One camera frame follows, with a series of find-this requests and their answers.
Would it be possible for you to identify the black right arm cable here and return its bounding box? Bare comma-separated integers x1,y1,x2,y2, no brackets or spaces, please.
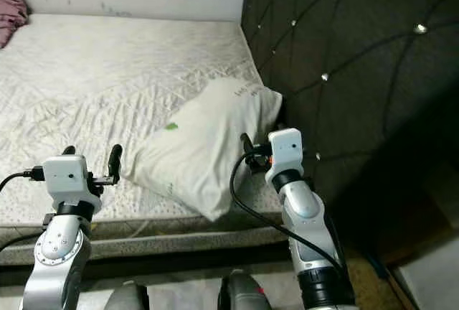
229,149,345,275

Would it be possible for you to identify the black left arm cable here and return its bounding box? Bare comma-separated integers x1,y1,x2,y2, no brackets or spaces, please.
0,168,44,187

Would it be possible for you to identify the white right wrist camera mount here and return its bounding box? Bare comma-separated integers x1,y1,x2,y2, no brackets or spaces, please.
264,128,303,182

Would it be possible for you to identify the purple cartoon print blanket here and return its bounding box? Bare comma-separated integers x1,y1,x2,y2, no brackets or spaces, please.
0,0,29,49

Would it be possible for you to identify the grey left robot leg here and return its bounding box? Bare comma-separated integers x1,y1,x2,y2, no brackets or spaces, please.
104,281,150,310

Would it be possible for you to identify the grey robot leg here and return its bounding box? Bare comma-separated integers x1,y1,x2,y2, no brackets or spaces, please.
217,269,273,310
104,281,150,310

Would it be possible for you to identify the dark tufted studded headboard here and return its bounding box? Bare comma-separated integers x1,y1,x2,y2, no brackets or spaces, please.
240,0,459,253

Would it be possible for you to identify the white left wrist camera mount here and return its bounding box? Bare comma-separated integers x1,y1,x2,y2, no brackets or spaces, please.
42,154,103,214

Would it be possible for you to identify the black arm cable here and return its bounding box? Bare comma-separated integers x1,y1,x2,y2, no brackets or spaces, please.
0,168,44,187
229,149,345,275

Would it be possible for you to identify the white pillow green leaf print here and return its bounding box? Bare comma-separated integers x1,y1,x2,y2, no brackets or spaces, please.
120,77,284,222

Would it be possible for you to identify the grey right robot leg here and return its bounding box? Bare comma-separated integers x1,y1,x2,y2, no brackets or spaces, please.
217,269,273,310

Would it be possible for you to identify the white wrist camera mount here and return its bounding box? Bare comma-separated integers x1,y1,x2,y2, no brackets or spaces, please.
42,154,103,214
264,128,303,182

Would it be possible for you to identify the white quilted mattress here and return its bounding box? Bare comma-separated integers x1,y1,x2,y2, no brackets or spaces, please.
0,14,291,266

